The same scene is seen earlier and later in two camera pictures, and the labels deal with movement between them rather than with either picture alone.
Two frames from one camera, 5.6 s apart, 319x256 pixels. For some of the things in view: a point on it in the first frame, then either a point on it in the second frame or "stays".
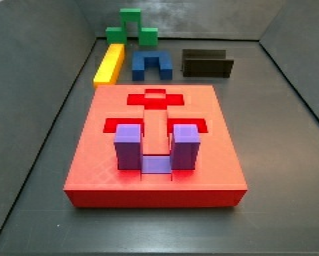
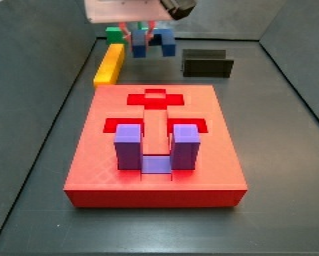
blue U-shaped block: x=164 y=61 -> x=139 y=42
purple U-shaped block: x=183 y=152 stays
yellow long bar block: x=107 y=71 stays
